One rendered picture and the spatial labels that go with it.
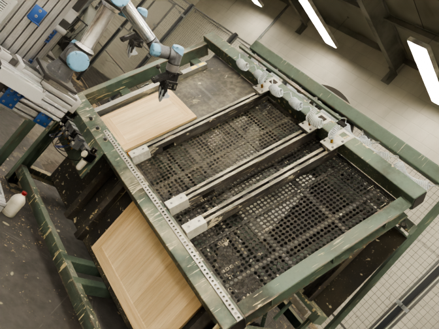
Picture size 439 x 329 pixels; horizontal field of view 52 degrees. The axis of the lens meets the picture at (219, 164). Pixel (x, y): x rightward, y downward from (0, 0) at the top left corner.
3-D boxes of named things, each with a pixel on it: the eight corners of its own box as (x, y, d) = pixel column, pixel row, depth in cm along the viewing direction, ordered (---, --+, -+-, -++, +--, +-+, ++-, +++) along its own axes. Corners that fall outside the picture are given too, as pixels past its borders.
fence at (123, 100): (95, 112, 331) (93, 108, 328) (204, 64, 361) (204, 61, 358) (97, 116, 328) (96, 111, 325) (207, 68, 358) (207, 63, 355)
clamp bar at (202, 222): (181, 230, 249) (174, 203, 232) (341, 140, 287) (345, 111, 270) (190, 243, 243) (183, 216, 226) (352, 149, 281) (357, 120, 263)
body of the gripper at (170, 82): (175, 92, 277) (181, 74, 272) (162, 90, 272) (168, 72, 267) (170, 86, 282) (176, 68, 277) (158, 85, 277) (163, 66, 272)
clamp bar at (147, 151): (129, 158, 293) (119, 131, 276) (274, 88, 331) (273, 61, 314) (135, 167, 287) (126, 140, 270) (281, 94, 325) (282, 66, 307)
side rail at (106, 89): (85, 102, 350) (81, 91, 343) (205, 51, 385) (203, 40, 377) (88, 106, 347) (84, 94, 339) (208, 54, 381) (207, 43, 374)
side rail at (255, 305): (237, 313, 219) (235, 303, 212) (396, 207, 254) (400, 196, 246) (246, 326, 215) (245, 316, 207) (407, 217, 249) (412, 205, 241)
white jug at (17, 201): (-1, 206, 309) (17, 185, 307) (12, 210, 317) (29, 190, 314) (2, 215, 303) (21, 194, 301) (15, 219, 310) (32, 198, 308)
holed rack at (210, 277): (102, 131, 307) (102, 130, 307) (106, 130, 308) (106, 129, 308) (237, 322, 205) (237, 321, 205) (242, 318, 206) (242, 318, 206)
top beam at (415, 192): (204, 45, 381) (202, 34, 374) (213, 41, 384) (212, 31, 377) (410, 211, 245) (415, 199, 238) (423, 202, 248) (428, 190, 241)
